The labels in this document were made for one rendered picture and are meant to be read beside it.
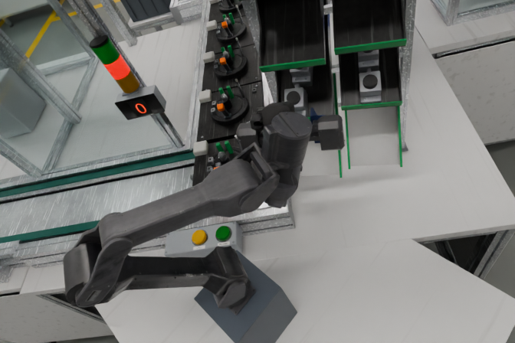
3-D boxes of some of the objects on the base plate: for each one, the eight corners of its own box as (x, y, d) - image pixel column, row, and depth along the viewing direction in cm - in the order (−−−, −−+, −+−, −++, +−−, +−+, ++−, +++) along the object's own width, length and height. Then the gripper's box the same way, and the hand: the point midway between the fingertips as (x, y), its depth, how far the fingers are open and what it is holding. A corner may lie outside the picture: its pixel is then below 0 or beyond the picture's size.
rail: (295, 228, 103) (288, 210, 95) (35, 268, 119) (10, 256, 111) (293, 211, 106) (286, 193, 98) (41, 253, 123) (17, 240, 114)
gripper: (235, 178, 62) (254, 128, 74) (344, 174, 57) (345, 119, 68) (225, 151, 59) (246, 102, 70) (340, 144, 53) (342, 92, 65)
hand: (293, 121), depth 67 cm, fingers open, 6 cm apart
